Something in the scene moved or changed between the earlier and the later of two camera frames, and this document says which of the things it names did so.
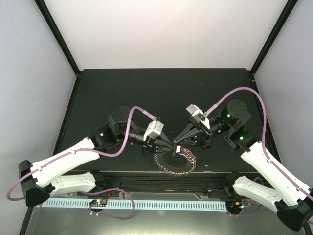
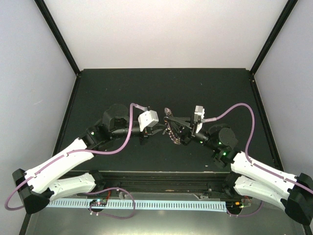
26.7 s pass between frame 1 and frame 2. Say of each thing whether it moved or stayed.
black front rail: stayed
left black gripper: moved
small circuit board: stayed
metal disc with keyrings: moved
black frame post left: stayed
